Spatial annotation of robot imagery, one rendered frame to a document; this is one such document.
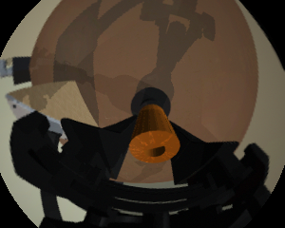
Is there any orange knob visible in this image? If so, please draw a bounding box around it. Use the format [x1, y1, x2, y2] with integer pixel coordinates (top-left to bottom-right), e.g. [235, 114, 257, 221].
[129, 104, 181, 163]

